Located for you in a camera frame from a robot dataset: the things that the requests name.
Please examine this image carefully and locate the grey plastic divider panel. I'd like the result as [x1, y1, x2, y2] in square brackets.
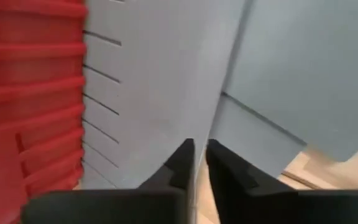
[80, 0, 252, 191]
[208, 0, 358, 180]

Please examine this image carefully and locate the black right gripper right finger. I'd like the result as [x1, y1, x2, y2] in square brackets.
[205, 138, 358, 224]

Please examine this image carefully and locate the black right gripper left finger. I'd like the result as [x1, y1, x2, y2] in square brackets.
[20, 138, 196, 224]

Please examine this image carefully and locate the large red plastic bin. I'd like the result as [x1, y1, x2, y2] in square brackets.
[0, 0, 88, 224]

